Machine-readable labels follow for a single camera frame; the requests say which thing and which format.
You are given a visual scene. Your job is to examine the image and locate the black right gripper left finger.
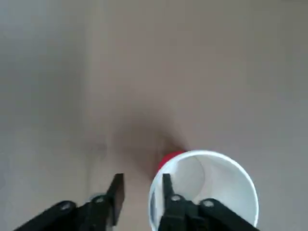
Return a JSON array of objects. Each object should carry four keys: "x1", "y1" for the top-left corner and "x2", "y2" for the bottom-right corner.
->
[{"x1": 13, "y1": 173, "x2": 125, "y2": 231}]

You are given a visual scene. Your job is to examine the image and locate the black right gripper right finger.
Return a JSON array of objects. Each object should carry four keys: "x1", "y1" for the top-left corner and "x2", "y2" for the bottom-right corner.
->
[{"x1": 157, "y1": 173, "x2": 262, "y2": 231}]

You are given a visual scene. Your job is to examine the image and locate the red paper cup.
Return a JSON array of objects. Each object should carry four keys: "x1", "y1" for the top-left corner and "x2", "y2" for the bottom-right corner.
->
[{"x1": 148, "y1": 149, "x2": 260, "y2": 231}]

